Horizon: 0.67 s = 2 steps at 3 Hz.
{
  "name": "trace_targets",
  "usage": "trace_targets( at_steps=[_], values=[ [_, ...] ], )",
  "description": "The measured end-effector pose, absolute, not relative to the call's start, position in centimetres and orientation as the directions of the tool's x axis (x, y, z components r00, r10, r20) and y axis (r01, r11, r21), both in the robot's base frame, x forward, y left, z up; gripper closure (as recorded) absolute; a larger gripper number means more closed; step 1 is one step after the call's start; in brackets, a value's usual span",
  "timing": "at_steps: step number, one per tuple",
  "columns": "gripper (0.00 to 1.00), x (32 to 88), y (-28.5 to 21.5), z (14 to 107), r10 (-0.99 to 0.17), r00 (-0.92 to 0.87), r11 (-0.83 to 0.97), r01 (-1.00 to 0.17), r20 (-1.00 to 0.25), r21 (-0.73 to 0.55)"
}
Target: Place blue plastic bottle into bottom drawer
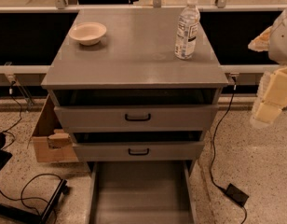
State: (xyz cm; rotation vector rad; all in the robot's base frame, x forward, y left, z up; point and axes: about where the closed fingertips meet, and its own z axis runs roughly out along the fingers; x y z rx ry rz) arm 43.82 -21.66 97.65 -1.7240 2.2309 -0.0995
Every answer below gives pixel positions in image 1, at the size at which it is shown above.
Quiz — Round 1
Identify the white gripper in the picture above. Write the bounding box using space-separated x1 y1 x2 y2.
248 26 287 129

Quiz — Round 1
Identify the black power adapter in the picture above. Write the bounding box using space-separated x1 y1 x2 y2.
225 184 249 207

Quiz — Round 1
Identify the white bowl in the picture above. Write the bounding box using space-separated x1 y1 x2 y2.
68 22 107 46

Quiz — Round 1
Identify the black cable left rail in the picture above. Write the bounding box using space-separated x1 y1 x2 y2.
0 81 24 151

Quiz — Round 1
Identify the grey drawer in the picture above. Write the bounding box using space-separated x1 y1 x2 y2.
74 131 204 161
51 89 218 133
86 161 197 224

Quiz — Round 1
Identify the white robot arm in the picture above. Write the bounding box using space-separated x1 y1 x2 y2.
248 8 287 129

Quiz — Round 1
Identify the brown cardboard box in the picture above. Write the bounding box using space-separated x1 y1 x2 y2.
32 97 78 162

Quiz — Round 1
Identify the black power cable right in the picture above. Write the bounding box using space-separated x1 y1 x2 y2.
209 83 248 224

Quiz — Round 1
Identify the grey drawer cabinet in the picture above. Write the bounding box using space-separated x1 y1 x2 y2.
41 7 229 173

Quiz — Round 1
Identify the black stand base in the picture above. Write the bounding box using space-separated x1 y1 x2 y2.
0 177 69 224

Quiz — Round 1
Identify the black cable left floor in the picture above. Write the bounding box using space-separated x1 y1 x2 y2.
0 173 64 224

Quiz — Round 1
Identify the grey metal rail frame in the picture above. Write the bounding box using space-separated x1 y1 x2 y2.
0 0 287 110

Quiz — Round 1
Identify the grey top drawer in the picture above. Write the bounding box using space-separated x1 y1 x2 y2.
51 89 218 133

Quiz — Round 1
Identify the clear plastic water bottle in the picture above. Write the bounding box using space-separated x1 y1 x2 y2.
174 0 200 60

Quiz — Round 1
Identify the grey middle drawer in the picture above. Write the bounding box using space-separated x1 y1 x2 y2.
74 131 204 161

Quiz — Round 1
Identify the grey bottom drawer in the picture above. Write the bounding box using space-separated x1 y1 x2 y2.
86 161 197 224

